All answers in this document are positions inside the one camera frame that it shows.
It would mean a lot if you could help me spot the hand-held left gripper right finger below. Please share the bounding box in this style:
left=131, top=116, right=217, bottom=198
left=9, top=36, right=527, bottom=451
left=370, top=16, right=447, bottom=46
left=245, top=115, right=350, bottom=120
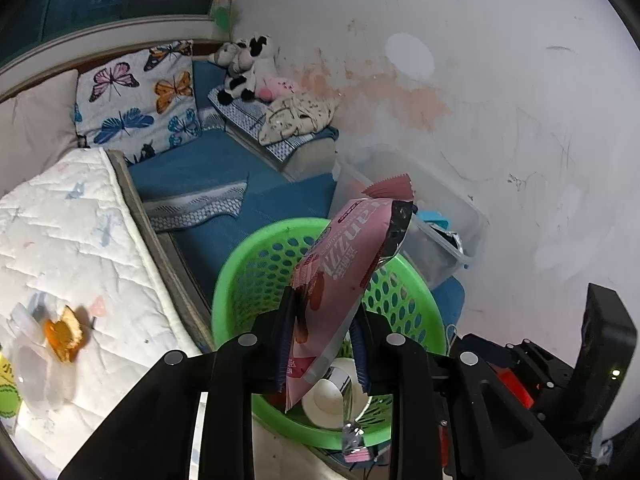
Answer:
left=349, top=310, right=583, bottom=480

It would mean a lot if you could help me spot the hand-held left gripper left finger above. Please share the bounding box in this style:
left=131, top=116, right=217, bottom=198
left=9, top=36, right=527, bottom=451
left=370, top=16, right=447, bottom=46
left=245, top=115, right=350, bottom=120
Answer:
left=57, top=285, right=301, bottom=480

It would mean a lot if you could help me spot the white paper cup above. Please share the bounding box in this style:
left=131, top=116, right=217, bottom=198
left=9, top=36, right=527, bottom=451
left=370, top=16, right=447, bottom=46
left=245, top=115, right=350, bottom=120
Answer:
left=301, top=357, right=372, bottom=429

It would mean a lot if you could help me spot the pink snack bag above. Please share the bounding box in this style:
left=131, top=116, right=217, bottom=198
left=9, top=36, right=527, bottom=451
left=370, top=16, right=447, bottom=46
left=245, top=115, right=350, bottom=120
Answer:
left=285, top=174, right=416, bottom=413

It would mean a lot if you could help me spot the green plastic basket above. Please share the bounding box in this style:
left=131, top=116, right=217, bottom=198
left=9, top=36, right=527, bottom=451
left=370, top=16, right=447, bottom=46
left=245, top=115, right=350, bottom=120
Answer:
left=211, top=216, right=449, bottom=451

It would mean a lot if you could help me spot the clear plastic storage box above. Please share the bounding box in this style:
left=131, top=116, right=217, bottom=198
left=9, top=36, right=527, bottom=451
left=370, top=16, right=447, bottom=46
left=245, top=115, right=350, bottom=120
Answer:
left=332, top=145, right=491, bottom=291

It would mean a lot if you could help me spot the grey striped cloth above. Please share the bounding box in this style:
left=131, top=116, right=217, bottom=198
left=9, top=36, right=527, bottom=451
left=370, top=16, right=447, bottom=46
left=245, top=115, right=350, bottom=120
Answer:
left=145, top=180, right=249, bottom=233

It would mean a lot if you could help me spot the blue bench cushion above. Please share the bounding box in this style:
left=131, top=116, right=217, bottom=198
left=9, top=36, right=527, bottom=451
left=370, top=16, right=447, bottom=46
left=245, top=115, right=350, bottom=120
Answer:
left=127, top=57, right=338, bottom=301

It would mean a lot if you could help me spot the clear bag with orange peel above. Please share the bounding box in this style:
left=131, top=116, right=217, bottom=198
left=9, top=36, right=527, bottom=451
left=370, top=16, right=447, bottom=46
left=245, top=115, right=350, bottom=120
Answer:
left=7, top=300, right=88, bottom=413

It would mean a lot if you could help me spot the spotted beige cloth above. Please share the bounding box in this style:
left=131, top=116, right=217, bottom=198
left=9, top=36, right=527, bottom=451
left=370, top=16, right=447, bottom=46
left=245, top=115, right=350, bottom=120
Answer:
left=257, top=92, right=341, bottom=146

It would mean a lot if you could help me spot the blue patterned mat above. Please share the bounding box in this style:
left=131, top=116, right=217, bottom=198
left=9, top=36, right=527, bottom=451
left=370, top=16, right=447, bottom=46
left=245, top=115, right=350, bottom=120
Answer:
left=207, top=85, right=341, bottom=161

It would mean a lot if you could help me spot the pink plush toy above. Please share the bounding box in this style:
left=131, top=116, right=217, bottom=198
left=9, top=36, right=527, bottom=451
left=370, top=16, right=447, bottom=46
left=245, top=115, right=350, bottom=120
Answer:
left=255, top=74, right=301, bottom=103

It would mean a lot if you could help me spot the black white cow plush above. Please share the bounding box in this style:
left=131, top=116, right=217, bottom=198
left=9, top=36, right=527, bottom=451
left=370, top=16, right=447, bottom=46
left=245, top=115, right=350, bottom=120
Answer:
left=222, top=34, right=273, bottom=107

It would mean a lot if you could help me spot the yellow green packet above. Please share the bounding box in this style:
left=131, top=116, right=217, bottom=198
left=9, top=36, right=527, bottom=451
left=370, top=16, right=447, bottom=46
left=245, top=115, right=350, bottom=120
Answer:
left=0, top=352, right=22, bottom=423

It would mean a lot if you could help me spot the butterfly print pillow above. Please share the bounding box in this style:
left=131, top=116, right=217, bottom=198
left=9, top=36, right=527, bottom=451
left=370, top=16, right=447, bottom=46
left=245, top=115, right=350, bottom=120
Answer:
left=74, top=40, right=203, bottom=161

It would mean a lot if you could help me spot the grey white plush toy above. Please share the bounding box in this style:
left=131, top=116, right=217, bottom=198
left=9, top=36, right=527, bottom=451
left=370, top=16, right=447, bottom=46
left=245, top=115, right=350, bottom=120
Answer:
left=209, top=40, right=256, bottom=78

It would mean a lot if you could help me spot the grey pillow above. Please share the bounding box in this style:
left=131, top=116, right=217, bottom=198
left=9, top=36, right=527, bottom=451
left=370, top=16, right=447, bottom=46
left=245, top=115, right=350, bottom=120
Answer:
left=0, top=67, right=81, bottom=196

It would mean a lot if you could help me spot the dark wooden backrest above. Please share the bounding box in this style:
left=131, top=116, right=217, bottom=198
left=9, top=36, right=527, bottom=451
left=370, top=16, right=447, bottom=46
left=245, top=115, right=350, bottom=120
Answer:
left=0, top=39, right=226, bottom=106

